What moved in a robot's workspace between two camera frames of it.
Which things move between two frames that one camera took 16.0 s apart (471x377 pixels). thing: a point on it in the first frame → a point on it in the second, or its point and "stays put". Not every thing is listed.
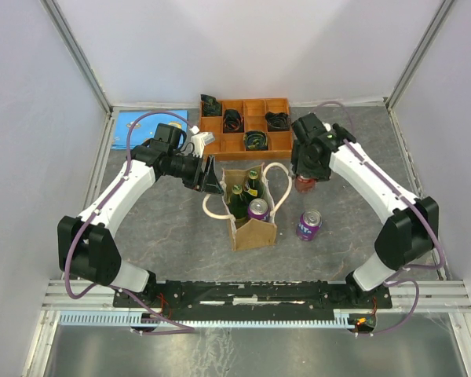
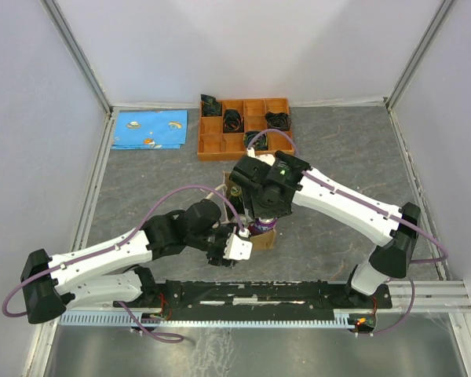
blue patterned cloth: x=145 y=127 stays put
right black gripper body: x=303 y=164 → x=264 y=208
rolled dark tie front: x=255 y=140 stays put
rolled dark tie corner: x=211 y=106 stays put
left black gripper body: x=188 y=169 → x=213 y=243
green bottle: x=238 y=205 stays put
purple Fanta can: x=309 y=225 → x=261 y=225
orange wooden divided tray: x=242 y=133 stays put
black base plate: x=186 y=298 stays put
